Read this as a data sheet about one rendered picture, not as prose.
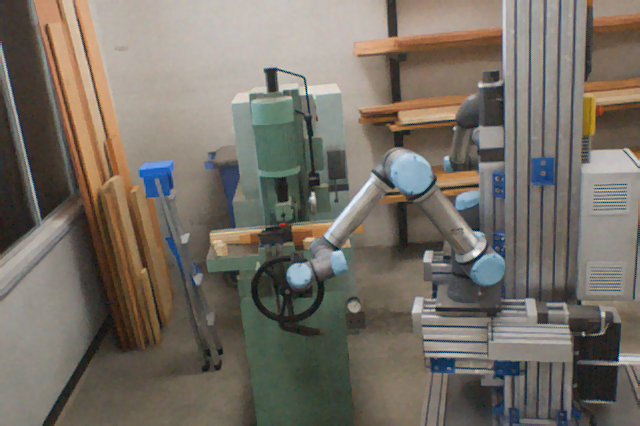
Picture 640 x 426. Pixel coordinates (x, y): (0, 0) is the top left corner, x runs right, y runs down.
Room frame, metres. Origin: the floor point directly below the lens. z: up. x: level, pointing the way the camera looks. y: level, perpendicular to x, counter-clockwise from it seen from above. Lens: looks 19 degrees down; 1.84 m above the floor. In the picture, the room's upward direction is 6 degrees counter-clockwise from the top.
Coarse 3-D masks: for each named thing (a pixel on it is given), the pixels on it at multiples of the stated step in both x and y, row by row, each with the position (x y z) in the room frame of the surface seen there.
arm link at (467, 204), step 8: (464, 192) 2.70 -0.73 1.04; (472, 192) 2.67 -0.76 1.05; (456, 200) 2.66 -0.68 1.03; (464, 200) 2.61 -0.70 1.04; (472, 200) 2.60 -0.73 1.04; (456, 208) 2.64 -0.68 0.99; (464, 208) 2.60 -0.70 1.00; (472, 208) 2.59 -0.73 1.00; (464, 216) 2.61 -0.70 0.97; (472, 216) 2.59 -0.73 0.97; (472, 224) 2.59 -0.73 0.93
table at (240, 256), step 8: (232, 248) 2.71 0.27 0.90; (240, 248) 2.70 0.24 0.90; (248, 248) 2.69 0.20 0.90; (256, 248) 2.68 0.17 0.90; (296, 248) 2.62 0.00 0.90; (344, 248) 2.58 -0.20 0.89; (208, 256) 2.64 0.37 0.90; (216, 256) 2.63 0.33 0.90; (224, 256) 2.62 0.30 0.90; (232, 256) 2.61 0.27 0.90; (240, 256) 2.60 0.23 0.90; (248, 256) 2.60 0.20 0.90; (256, 256) 2.60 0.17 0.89; (304, 256) 2.59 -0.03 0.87; (344, 256) 2.58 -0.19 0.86; (208, 264) 2.61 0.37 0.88; (216, 264) 2.60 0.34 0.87; (224, 264) 2.60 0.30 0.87; (232, 264) 2.60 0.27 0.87; (240, 264) 2.60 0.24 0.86; (248, 264) 2.60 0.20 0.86; (256, 264) 2.59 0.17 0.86; (208, 272) 2.61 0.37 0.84; (280, 272) 2.50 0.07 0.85
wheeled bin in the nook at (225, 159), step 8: (216, 152) 4.76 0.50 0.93; (224, 152) 4.60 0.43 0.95; (232, 152) 4.53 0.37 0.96; (208, 160) 4.59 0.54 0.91; (216, 160) 4.43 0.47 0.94; (224, 160) 4.40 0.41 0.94; (232, 160) 4.39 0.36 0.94; (208, 168) 4.47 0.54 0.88; (216, 168) 4.42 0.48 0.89; (224, 168) 4.40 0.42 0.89; (232, 168) 4.41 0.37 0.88; (224, 176) 4.42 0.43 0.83; (232, 176) 4.42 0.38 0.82; (224, 184) 4.43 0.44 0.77; (232, 184) 4.42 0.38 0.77; (224, 192) 4.45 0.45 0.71; (232, 192) 4.43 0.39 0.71; (232, 200) 4.43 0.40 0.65; (232, 208) 4.44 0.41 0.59; (232, 216) 4.44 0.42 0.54; (232, 224) 4.45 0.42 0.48; (224, 272) 4.43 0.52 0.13; (232, 272) 4.44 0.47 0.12; (224, 280) 4.43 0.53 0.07; (232, 280) 4.44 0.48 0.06
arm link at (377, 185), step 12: (384, 156) 2.11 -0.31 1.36; (372, 180) 2.12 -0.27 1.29; (384, 180) 2.10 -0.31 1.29; (360, 192) 2.13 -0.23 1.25; (372, 192) 2.11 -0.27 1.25; (384, 192) 2.12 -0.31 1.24; (348, 204) 2.13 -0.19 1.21; (360, 204) 2.10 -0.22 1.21; (372, 204) 2.11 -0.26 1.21; (348, 216) 2.10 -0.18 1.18; (360, 216) 2.10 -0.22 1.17; (336, 228) 2.10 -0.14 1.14; (348, 228) 2.10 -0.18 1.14; (324, 240) 2.10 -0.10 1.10; (336, 240) 2.09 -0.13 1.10; (312, 252) 2.11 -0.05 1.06
